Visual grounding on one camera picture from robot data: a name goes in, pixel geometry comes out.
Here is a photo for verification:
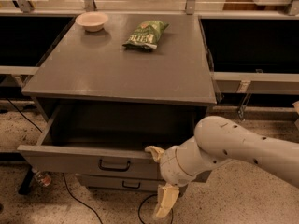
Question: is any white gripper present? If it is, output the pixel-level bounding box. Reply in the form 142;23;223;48
145;146;195;219

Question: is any grey top drawer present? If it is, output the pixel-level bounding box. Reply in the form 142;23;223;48
18;102;206;180

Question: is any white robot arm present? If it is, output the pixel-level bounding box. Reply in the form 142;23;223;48
145;116;299;219

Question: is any grey drawer cabinet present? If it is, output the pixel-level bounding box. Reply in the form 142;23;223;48
21;12;218;196

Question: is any small bottle on floor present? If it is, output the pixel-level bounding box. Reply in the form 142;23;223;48
31;168;51;187

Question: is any black metal stand leg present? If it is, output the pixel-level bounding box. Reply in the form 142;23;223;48
18;168;34;195

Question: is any green chip bag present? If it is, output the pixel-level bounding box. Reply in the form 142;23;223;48
123;20;169;49

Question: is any white bowl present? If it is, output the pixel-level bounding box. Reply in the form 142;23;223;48
75;11;108;32

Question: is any black looped cable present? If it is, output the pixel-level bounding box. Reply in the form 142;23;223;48
137;193;174;224

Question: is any black floor cable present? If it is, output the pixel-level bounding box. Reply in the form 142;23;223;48
4;97;104;224

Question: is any grey metal railing frame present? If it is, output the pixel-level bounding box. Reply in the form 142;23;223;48
0;0;299;119

